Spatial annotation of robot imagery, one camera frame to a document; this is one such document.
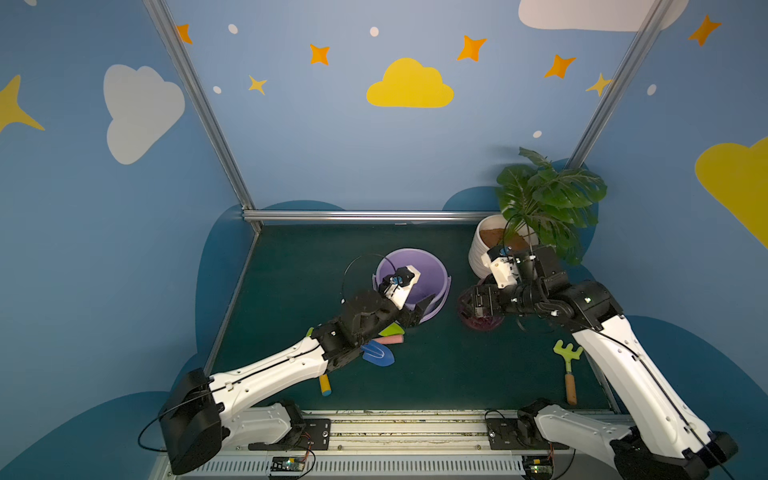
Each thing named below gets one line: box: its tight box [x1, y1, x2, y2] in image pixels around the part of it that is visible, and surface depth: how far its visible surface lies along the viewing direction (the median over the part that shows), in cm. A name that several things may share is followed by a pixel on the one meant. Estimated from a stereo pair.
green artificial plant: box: [496, 148, 608, 265], surface depth 82 cm
